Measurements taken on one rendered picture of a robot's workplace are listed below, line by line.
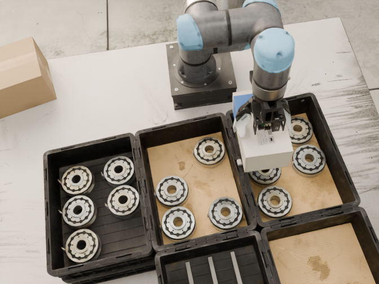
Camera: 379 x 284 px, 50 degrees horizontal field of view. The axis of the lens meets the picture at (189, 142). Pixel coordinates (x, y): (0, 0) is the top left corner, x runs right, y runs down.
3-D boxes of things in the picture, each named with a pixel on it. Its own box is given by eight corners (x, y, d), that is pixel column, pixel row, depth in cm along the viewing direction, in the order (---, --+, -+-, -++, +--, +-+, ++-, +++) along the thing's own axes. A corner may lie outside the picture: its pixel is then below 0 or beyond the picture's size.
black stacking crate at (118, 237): (56, 167, 143) (43, 152, 133) (140, 149, 143) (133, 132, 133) (62, 283, 124) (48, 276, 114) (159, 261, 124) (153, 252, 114)
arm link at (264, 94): (249, 65, 89) (287, 60, 89) (248, 78, 93) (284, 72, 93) (256, 93, 85) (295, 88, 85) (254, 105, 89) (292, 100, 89)
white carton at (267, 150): (232, 110, 120) (232, 92, 112) (273, 104, 119) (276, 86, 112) (244, 172, 110) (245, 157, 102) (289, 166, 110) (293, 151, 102)
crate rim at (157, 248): (135, 134, 135) (133, 131, 133) (224, 115, 135) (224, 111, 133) (154, 254, 116) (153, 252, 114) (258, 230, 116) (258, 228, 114)
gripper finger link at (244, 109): (231, 120, 103) (252, 101, 97) (230, 115, 104) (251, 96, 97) (246, 123, 106) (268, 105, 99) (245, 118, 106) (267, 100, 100)
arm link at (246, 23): (225, -6, 86) (233, 34, 81) (278, -13, 86) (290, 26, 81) (225, 21, 93) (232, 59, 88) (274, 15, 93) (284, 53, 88)
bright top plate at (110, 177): (101, 162, 137) (100, 162, 136) (129, 152, 138) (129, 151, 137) (108, 189, 132) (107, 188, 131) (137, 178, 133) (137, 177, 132)
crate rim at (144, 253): (45, 154, 134) (42, 151, 132) (135, 134, 135) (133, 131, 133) (49, 278, 115) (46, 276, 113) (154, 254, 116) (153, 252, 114)
